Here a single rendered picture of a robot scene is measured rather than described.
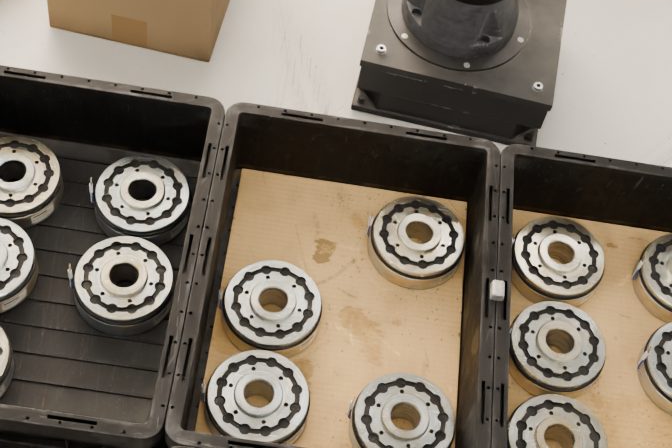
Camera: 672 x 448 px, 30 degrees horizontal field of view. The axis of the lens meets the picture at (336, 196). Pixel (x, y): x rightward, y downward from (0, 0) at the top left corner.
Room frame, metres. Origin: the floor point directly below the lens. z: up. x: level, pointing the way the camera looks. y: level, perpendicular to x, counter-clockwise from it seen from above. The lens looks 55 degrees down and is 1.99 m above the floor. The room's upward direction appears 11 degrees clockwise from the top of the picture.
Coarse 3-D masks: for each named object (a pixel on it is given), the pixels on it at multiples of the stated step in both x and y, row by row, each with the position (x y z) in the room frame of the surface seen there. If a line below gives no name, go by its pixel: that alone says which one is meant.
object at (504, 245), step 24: (504, 168) 0.82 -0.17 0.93; (600, 168) 0.85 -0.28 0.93; (624, 168) 0.86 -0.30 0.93; (648, 168) 0.86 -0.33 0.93; (504, 192) 0.79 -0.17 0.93; (504, 216) 0.76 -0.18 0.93; (504, 240) 0.73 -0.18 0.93; (504, 264) 0.70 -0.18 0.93; (504, 312) 0.65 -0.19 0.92; (504, 336) 0.62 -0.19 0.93; (504, 360) 0.59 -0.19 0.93; (504, 384) 0.57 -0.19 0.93; (504, 408) 0.54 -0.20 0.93; (504, 432) 0.52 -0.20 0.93
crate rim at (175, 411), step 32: (224, 128) 0.80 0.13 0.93; (352, 128) 0.83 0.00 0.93; (384, 128) 0.84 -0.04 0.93; (416, 128) 0.85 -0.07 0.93; (224, 160) 0.77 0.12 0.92; (224, 192) 0.72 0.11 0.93; (192, 288) 0.60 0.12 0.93; (480, 288) 0.67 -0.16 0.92; (192, 320) 0.57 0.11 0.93; (480, 320) 0.63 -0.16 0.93; (192, 352) 0.54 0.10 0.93; (480, 352) 0.60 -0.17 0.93; (480, 384) 0.56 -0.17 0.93; (480, 416) 0.53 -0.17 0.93
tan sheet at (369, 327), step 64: (256, 192) 0.80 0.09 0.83; (320, 192) 0.81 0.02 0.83; (384, 192) 0.83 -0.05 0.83; (256, 256) 0.71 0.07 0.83; (320, 256) 0.73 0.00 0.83; (320, 320) 0.65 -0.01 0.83; (384, 320) 0.67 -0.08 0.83; (448, 320) 0.68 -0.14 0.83; (320, 384) 0.58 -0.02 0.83; (448, 384) 0.61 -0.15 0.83
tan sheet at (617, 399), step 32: (608, 224) 0.85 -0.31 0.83; (608, 256) 0.81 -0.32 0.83; (512, 288) 0.74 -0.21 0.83; (608, 288) 0.76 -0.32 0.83; (512, 320) 0.70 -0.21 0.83; (608, 320) 0.72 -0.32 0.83; (640, 320) 0.73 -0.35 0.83; (608, 352) 0.68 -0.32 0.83; (512, 384) 0.62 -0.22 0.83; (608, 384) 0.65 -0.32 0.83; (640, 384) 0.65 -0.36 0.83; (608, 416) 0.61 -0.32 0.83; (640, 416) 0.62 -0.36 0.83
